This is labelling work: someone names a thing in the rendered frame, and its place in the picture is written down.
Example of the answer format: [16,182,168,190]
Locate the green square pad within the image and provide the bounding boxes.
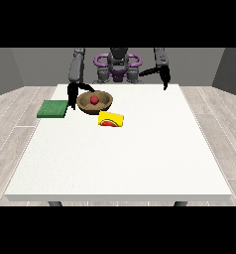
[36,99,69,119]

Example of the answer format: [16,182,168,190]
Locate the grey robot trunk purple rings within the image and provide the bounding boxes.
[92,48,144,84]

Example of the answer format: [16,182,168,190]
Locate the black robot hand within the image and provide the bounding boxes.
[66,81,96,111]
[138,64,172,91]

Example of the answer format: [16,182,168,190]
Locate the brown wooden bowl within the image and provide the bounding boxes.
[75,90,114,116]

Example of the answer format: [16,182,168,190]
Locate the yellow cup with melon print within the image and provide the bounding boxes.
[97,110,125,128]

